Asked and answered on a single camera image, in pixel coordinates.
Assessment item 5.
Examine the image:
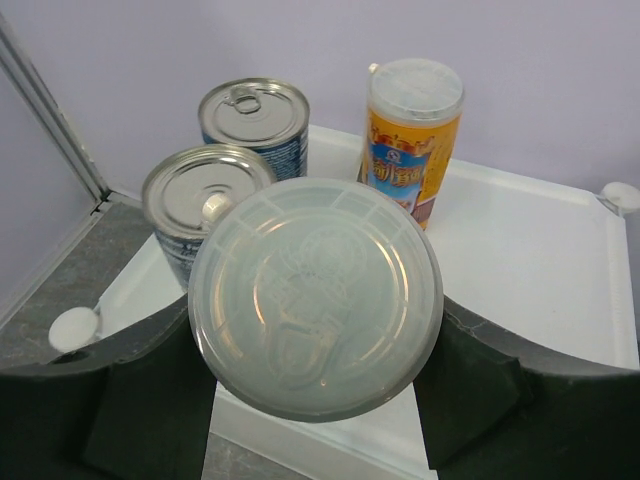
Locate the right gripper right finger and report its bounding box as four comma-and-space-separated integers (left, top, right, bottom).
413, 299, 639, 479

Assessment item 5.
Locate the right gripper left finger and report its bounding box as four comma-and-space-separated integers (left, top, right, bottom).
1, 298, 216, 479

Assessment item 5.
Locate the tall can white lid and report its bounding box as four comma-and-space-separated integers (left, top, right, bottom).
188, 177, 444, 423

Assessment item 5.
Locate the orange can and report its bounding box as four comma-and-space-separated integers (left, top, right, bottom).
359, 58, 465, 228

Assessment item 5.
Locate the blue can with pull-tab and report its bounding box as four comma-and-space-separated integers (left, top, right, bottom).
198, 77, 310, 181

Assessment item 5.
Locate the white cube counter cabinet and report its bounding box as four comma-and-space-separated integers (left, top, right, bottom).
47, 123, 640, 480

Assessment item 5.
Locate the aluminium frame rail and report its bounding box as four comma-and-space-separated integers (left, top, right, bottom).
1, 19, 112, 325

